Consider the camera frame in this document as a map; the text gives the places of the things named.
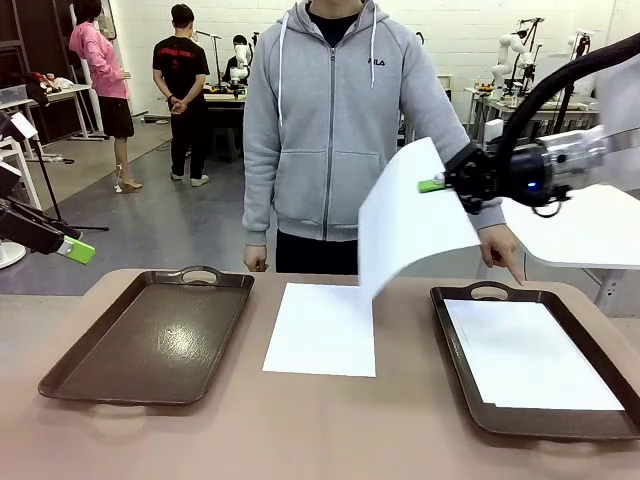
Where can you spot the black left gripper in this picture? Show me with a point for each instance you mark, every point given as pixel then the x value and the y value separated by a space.
pixel 17 227

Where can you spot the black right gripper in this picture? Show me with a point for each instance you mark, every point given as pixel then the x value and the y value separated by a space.
pixel 480 175

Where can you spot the white A4 paper stack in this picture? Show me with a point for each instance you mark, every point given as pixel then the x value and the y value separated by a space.
pixel 320 335

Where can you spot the person's right forearm grey sleeve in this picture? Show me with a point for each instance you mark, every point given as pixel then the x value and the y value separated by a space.
pixel 259 210

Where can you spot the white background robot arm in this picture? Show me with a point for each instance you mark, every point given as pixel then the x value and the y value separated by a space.
pixel 241 60
pixel 505 60

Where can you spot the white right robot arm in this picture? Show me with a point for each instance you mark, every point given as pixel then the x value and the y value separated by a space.
pixel 580 150

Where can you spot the person's left hand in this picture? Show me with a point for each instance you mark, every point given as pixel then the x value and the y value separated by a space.
pixel 500 245

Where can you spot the person's right hand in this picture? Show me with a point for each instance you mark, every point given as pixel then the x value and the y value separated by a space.
pixel 256 259

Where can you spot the black tripod stand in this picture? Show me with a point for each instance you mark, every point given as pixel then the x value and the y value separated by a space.
pixel 50 190

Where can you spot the round white stand base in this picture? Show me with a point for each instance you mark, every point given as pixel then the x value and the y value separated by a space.
pixel 10 255

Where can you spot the white shelf unit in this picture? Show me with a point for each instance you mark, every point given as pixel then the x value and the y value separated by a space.
pixel 25 170

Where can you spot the grey-top metal table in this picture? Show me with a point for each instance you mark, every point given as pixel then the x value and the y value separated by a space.
pixel 487 102

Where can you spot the brown plastic serving tray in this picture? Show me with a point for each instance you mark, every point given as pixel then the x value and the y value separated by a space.
pixel 550 425
pixel 150 340

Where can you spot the person in grey hoodie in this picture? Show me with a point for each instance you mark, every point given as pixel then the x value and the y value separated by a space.
pixel 325 125

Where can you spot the white cluttered side table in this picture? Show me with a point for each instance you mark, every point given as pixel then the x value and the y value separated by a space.
pixel 60 92

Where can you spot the woman in pink hoodie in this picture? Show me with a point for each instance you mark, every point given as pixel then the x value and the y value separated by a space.
pixel 102 70

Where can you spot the grey plastic stool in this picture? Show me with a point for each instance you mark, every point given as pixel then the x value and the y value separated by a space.
pixel 226 145

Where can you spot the man in black T-shirt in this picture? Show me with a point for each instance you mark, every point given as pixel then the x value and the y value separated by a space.
pixel 181 90

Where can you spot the black tripod pole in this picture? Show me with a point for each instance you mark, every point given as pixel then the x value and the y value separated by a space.
pixel 580 47

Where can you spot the wood-top workbench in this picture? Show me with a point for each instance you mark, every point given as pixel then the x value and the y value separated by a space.
pixel 225 97

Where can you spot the seated person in black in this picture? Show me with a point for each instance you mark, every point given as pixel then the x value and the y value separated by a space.
pixel 232 65

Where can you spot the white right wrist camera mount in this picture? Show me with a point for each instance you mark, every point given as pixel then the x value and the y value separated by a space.
pixel 499 131

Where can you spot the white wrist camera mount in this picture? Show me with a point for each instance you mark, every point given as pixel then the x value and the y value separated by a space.
pixel 499 131
pixel 20 127

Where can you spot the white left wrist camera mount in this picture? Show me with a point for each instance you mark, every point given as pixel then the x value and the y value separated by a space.
pixel 20 127

